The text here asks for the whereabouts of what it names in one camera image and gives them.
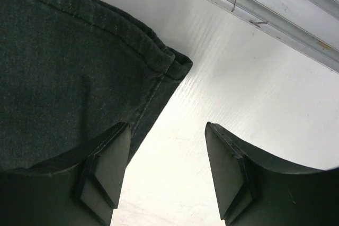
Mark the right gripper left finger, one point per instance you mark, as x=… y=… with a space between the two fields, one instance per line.
x=79 y=187

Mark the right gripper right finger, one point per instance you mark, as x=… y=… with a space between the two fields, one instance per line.
x=255 y=187

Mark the black denim trousers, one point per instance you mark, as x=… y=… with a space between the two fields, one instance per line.
x=71 y=69

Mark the aluminium frame rail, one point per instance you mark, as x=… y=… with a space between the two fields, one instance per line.
x=308 y=26

